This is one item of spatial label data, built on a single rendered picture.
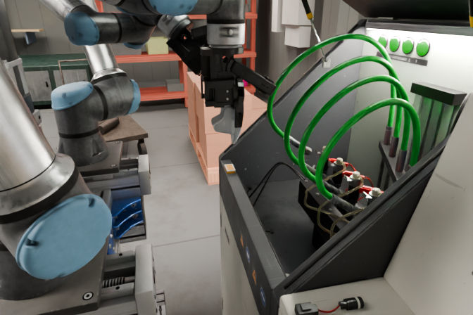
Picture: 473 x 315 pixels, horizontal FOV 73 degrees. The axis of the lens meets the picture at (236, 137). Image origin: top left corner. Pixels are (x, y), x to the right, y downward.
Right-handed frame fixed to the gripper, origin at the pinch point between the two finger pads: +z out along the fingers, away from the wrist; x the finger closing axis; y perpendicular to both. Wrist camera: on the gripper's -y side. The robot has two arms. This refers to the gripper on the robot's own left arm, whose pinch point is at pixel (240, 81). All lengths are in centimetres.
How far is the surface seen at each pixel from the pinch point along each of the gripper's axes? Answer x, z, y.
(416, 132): 18.8, 33.1, -18.6
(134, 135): -231, -36, 107
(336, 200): 19.5, 32.3, 3.1
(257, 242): 11.6, 31.1, 24.2
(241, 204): -4.7, 26.0, 24.1
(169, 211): -156, 35, 106
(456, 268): 38, 45, -3
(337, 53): -34, 17, -33
